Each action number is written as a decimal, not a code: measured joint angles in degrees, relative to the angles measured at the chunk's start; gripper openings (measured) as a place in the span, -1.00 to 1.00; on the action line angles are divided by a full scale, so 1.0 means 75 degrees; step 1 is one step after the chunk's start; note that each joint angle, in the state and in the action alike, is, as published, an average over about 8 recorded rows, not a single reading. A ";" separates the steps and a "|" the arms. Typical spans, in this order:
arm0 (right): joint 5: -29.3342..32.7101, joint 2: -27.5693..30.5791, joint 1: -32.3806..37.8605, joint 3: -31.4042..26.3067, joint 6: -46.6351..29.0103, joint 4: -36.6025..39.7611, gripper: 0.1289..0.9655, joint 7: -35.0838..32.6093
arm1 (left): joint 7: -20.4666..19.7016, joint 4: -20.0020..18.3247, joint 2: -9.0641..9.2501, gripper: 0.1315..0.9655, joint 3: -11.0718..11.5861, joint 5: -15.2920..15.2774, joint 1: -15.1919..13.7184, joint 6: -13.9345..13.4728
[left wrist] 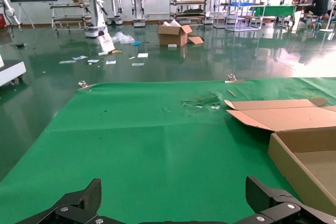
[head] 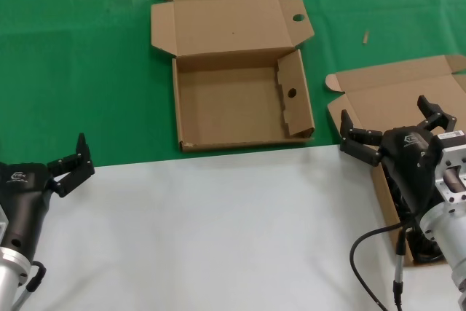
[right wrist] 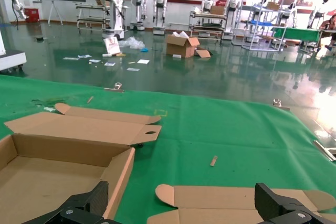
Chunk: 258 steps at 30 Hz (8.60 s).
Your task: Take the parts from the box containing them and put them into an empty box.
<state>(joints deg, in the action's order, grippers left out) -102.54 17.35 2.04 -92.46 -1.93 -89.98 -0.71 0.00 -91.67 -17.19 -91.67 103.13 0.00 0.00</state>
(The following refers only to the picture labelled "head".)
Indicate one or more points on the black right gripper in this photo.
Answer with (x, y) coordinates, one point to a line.
(409, 158)

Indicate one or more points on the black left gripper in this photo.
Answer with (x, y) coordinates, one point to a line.
(25, 194)

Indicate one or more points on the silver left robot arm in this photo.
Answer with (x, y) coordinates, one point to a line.
(9, 274)

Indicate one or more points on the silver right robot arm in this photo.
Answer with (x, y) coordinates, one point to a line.
(448, 234)

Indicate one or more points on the open brown cardboard box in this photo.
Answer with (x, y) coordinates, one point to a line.
(382, 107)

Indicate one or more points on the cardboard box with torn corner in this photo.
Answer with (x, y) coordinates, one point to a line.
(225, 107)

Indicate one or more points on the short wooden stick piece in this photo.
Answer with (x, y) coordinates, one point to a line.
(366, 38)

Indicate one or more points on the green table cloth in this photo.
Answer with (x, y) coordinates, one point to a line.
(73, 70)

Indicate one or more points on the white table cloth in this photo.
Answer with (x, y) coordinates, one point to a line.
(218, 234)

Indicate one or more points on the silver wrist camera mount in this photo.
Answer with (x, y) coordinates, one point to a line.
(449, 158)

